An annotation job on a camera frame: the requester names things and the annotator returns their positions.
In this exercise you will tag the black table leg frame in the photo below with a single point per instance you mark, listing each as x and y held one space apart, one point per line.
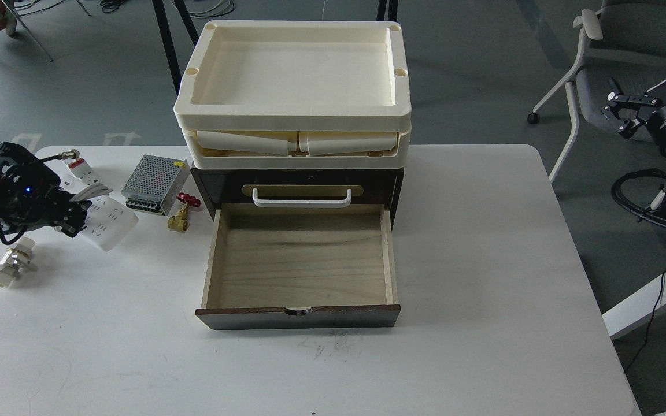
166 37

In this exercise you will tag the white red circuit breaker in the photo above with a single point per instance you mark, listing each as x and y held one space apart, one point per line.
83 171

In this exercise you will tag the white metal pipe fitting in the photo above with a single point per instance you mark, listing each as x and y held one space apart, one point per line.
17 257

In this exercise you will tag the open wooden drawer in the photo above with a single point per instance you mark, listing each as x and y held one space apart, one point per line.
295 268

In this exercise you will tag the white side table edge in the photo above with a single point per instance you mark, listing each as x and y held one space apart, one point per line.
636 309

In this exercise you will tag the metal mesh power supply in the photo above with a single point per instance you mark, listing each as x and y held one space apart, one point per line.
155 183

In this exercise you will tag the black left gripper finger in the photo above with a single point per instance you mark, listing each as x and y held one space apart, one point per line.
70 217

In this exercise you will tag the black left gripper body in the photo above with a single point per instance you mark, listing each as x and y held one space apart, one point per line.
30 193

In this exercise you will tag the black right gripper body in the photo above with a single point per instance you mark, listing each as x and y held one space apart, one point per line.
629 113

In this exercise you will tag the dark wooden cabinet body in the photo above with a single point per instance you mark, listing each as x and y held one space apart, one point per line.
299 192

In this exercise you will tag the white power strip with cable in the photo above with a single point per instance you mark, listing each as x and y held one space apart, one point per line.
107 221

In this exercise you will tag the brass valve red handle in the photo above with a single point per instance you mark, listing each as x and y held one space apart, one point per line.
179 222

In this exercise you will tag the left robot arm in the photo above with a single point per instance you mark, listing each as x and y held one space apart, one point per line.
31 196

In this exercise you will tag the grey office chair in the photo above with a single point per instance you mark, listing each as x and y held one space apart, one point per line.
624 40

